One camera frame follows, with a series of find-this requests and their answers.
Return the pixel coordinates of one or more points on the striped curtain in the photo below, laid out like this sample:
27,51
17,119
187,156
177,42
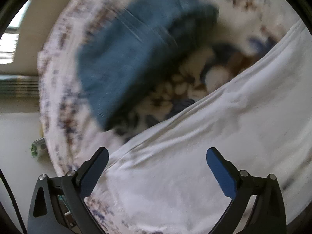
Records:
19,86

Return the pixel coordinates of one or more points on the window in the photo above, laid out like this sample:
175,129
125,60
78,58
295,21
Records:
10,36

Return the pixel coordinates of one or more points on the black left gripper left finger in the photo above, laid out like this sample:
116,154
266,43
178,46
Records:
45,214

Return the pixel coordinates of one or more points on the green white package on floor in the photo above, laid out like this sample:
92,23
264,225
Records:
39,148

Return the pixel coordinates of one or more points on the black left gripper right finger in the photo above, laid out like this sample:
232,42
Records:
268,212

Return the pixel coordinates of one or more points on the floral fleece blanket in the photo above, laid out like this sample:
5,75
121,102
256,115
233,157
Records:
157,179

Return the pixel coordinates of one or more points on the folded teal pants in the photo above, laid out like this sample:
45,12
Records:
120,64

